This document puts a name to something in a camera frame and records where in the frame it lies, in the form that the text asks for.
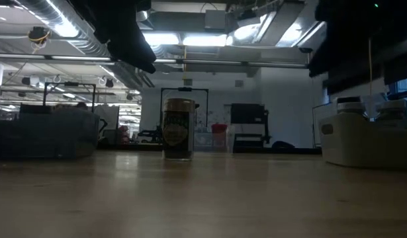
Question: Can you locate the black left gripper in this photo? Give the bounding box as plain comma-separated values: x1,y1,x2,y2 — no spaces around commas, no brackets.
69,0,158,74

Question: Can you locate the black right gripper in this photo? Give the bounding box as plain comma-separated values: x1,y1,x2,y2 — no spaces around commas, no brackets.
308,0,407,79

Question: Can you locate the gold-lidded spice jar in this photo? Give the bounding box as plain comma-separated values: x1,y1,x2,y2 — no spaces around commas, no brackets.
161,97,197,162

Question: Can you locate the ceiling light panel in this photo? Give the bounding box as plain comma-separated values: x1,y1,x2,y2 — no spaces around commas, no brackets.
182,33,228,48
142,32,181,46

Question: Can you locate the white panel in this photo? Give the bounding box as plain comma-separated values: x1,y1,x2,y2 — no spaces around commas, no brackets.
93,104,120,145

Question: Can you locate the red object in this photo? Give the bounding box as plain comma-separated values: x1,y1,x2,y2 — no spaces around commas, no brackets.
117,124,130,145

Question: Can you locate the black distant equipment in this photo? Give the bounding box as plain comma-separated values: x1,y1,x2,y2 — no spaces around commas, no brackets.
136,126,164,145

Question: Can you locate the grey ceiling box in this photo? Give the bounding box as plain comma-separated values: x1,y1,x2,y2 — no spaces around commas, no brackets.
204,9,228,32

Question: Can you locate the grey overhead tube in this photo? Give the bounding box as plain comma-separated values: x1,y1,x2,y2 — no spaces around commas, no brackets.
0,52,311,69

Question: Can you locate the white plastic bin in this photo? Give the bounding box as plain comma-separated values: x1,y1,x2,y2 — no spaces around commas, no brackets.
318,113,407,172

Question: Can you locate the black rounded object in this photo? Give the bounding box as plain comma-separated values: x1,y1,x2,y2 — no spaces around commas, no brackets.
271,140,296,150

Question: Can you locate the black monitor cart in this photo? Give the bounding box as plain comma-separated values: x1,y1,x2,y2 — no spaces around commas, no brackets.
230,102,272,150

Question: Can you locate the clear plastic bin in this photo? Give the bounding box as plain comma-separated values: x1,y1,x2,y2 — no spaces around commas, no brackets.
193,124,235,154

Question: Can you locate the dark grey plastic bin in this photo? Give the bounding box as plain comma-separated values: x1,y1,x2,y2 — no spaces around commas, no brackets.
0,105,101,161

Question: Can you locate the black wall panel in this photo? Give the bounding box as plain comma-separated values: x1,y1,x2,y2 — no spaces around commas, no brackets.
322,65,407,96

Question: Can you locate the black gantry frame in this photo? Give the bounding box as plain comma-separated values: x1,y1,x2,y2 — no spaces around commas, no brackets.
159,87,210,130
42,81,97,113

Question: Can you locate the rectangular metal duct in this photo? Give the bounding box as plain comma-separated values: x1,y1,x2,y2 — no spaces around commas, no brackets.
227,0,327,50

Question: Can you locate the yellow cord reel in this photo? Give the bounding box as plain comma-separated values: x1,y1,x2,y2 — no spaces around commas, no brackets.
26,26,51,46

